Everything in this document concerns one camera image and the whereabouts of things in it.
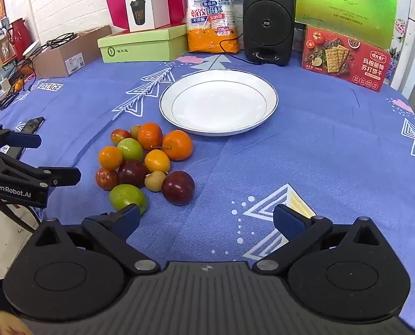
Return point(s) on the pink paper bag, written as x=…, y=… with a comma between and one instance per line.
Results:
x=111, y=0

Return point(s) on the small orange tangerine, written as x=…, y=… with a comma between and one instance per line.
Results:
x=110, y=157

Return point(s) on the orange tangerine with stem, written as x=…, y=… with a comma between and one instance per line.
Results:
x=178, y=145

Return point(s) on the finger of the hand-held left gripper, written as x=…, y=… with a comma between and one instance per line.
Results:
x=62, y=176
x=24, y=140

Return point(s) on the red kettle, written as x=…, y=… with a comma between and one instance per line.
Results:
x=20, y=38

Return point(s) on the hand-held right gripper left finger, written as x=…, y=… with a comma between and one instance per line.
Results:
x=130, y=216

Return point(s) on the small red plum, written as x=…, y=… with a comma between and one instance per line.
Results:
x=105, y=178

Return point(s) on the orange pack of paper cups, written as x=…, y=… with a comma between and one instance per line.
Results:
x=207, y=38

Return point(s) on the small red-green jujube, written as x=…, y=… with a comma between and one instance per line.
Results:
x=119, y=135

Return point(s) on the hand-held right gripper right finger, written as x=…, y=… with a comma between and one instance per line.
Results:
x=287, y=221

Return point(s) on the round orange tangerine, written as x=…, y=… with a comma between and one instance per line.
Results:
x=150, y=135

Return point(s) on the white plate with dark rim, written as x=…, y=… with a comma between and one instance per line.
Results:
x=221, y=104

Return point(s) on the black phone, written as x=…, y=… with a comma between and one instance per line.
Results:
x=33, y=125

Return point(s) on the green round fruit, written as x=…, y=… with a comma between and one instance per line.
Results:
x=130, y=149
x=127, y=197

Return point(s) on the shiny green gift box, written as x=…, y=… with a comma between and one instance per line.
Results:
x=343, y=3

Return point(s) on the green cardboard shoe box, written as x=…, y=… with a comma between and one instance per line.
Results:
x=141, y=50

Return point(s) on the floral wall poster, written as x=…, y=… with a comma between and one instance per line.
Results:
x=399, y=42

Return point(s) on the red cracker box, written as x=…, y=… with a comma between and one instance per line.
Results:
x=368, y=66

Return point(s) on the dark red plum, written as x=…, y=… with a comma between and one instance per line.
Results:
x=178, y=188
x=132, y=174

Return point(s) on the yellow-orange citrus fruit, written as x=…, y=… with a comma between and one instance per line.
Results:
x=157, y=161

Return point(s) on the black speaker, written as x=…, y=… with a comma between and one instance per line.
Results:
x=268, y=17

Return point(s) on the small yellow-green jujube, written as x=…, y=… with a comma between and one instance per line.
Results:
x=155, y=181

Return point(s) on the brown cardboard box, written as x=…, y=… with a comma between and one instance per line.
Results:
x=59, y=61

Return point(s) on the wooden box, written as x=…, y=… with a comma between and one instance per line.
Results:
x=1, y=54

